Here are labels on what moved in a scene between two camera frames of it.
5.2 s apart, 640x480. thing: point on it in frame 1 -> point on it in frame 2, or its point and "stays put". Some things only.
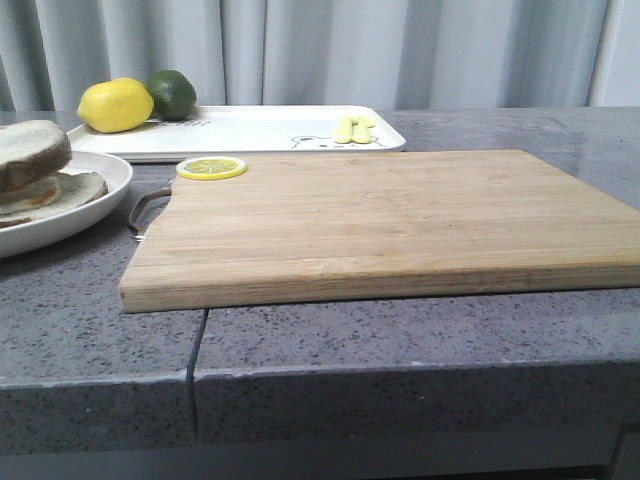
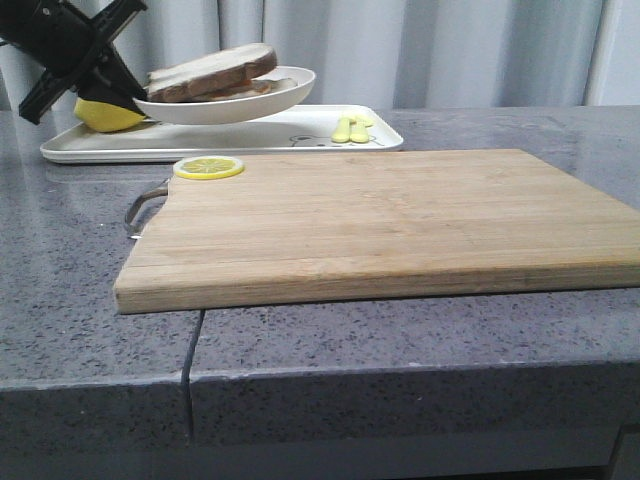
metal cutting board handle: x=134 y=229 stays put
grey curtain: x=398 y=54 stays put
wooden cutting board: x=375 y=228 stays put
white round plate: x=26 y=236 -> x=229 y=107
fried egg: x=30 y=195 -> x=251 y=87
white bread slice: x=32 y=150 -> x=211 y=73
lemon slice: x=210 y=168 stays put
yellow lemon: x=115 y=105 stays put
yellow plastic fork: x=344 y=129 stays put
